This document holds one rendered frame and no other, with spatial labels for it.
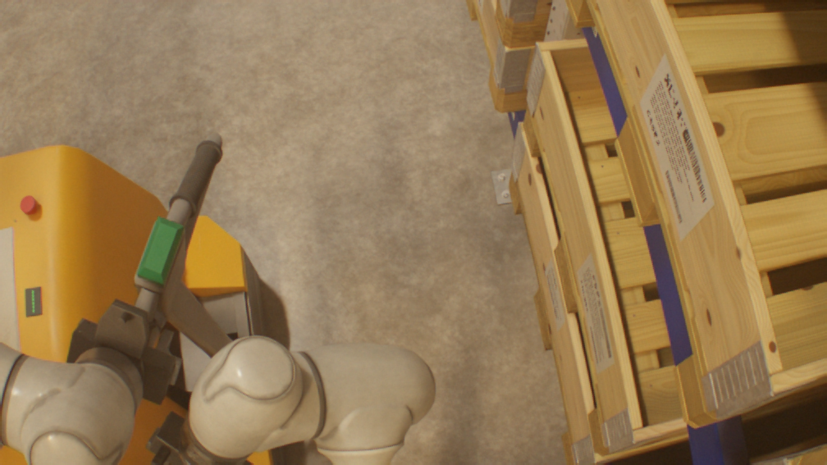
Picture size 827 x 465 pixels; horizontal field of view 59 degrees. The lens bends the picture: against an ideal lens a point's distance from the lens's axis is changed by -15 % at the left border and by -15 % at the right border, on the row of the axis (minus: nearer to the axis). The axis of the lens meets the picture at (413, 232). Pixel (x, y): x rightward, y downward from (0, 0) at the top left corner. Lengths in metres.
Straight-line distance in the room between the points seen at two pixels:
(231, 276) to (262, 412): 1.36
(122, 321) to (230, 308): 1.31
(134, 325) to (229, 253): 1.29
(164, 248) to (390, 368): 0.32
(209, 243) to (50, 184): 0.60
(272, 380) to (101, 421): 0.19
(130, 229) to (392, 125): 1.05
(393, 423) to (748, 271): 0.44
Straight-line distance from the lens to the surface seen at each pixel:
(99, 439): 0.77
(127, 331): 0.93
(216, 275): 2.17
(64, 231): 1.74
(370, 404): 0.92
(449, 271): 2.48
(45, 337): 1.68
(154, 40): 3.00
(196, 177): 1.15
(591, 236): 1.52
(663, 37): 1.07
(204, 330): 1.50
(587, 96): 1.87
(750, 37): 1.37
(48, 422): 0.77
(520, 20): 1.97
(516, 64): 2.14
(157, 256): 1.04
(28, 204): 1.75
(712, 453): 1.30
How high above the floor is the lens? 2.36
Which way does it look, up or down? 70 degrees down
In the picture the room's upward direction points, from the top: 1 degrees counter-clockwise
